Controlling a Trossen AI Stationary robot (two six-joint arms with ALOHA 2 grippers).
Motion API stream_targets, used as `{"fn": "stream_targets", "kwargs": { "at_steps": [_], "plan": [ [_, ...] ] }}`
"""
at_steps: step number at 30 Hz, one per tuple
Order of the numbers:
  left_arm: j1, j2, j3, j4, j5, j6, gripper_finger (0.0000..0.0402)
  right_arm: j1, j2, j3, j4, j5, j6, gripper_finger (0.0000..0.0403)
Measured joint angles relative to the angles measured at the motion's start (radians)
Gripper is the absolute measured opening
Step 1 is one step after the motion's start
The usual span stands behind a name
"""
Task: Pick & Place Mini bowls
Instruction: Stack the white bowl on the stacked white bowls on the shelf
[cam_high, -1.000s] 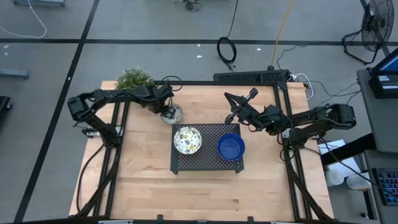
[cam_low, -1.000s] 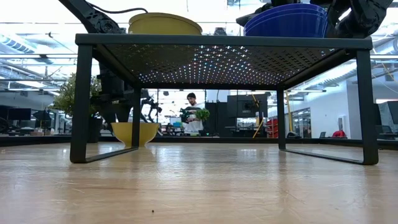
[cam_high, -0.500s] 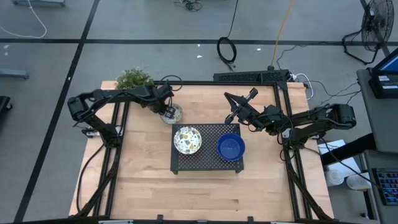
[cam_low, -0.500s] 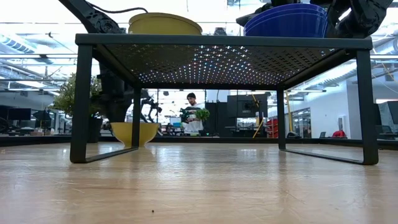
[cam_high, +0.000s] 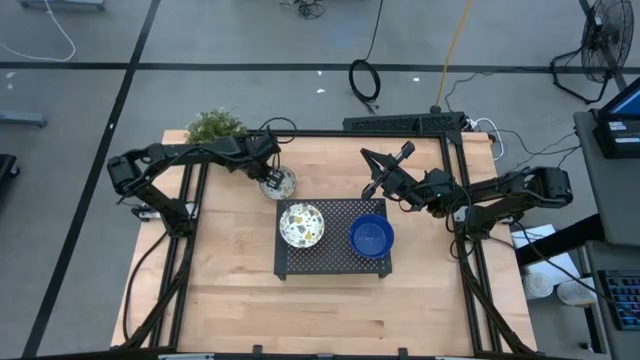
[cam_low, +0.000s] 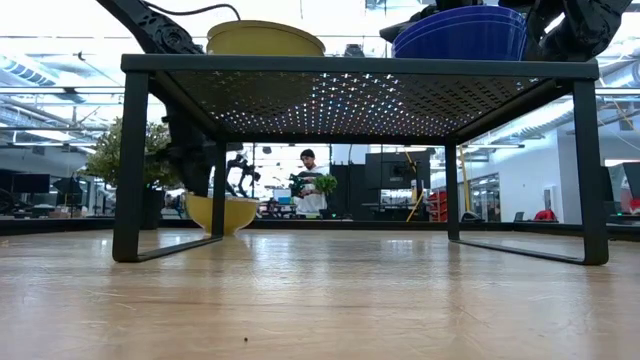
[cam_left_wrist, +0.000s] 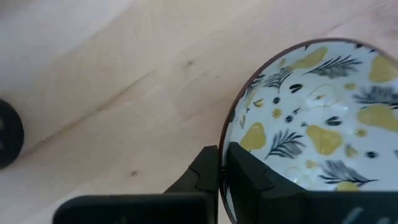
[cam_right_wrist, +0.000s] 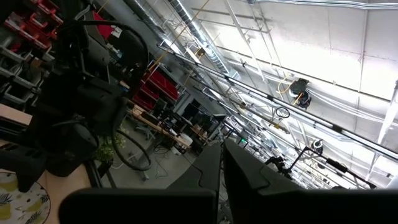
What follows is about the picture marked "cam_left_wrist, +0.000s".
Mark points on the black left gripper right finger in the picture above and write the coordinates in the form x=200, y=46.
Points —
x=245, y=180

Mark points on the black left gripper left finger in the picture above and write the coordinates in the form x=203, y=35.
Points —
x=205, y=174

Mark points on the yellow bowl with patterned inside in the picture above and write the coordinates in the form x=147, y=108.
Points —
x=326, y=109

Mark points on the green plant in black pot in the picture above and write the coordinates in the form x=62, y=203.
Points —
x=11, y=133

